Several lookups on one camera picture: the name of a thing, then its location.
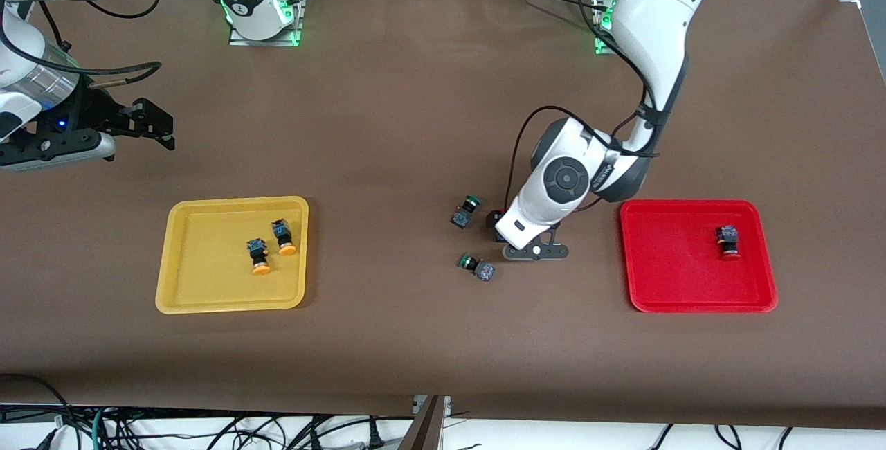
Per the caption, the red plastic tray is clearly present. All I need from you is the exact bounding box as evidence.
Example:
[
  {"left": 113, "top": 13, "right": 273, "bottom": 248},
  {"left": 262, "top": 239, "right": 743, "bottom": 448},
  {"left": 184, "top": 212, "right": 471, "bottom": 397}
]
[{"left": 620, "top": 199, "right": 779, "bottom": 314}]

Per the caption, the black looped cable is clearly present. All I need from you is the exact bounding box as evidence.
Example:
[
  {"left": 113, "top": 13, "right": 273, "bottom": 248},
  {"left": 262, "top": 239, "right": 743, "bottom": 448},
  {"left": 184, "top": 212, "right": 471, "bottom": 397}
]
[{"left": 0, "top": 372, "right": 73, "bottom": 450}]

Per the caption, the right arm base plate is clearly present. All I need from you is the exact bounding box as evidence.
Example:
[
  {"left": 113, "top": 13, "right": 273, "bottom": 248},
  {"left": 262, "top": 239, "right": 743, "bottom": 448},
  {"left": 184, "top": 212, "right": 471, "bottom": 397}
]
[{"left": 228, "top": 21, "right": 303, "bottom": 48}]

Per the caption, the teal cable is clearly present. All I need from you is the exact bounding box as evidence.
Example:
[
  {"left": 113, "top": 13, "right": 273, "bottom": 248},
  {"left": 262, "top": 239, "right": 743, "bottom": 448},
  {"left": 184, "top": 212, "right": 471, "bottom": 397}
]
[{"left": 89, "top": 405, "right": 115, "bottom": 450}]

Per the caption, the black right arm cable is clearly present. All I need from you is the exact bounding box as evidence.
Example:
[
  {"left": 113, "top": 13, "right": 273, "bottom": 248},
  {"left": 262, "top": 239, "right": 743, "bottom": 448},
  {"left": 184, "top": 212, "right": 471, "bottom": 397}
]
[{"left": 0, "top": 0, "right": 163, "bottom": 84}]

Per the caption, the silver table bracket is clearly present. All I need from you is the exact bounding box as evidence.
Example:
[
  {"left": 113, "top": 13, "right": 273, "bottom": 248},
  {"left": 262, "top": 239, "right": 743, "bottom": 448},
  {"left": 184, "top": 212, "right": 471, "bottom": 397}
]
[{"left": 413, "top": 395, "right": 453, "bottom": 416}]

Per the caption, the green push button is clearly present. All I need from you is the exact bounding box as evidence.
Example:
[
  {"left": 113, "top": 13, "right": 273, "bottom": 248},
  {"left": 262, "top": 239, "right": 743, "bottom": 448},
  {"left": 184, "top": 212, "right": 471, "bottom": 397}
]
[
  {"left": 450, "top": 195, "right": 482, "bottom": 231},
  {"left": 458, "top": 253, "right": 496, "bottom": 283}
]

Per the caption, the aluminium table leg profile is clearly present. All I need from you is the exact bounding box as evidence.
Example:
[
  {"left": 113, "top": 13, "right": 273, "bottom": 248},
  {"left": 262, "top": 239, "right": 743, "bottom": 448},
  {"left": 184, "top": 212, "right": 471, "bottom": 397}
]
[{"left": 400, "top": 395, "right": 445, "bottom": 450}]

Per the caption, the yellow plastic tray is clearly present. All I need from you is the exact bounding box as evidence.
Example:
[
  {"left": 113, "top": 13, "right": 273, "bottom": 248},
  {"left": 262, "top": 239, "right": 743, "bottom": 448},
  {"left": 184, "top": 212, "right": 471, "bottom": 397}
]
[{"left": 155, "top": 195, "right": 310, "bottom": 315}]

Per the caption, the yellow push button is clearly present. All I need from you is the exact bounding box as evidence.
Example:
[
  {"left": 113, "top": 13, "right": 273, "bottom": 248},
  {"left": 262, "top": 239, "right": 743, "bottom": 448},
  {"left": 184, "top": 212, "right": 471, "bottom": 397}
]
[
  {"left": 246, "top": 237, "right": 272, "bottom": 276},
  {"left": 271, "top": 219, "right": 298, "bottom": 257}
]

